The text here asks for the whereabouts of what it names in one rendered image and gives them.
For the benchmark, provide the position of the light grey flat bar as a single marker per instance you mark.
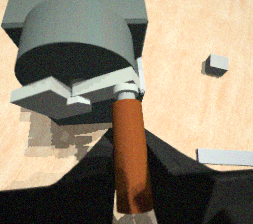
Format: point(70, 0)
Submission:
point(224, 157)

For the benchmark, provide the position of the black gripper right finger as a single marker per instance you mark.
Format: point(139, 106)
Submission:
point(186, 191)

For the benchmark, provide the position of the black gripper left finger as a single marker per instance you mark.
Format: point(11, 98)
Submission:
point(84, 195)

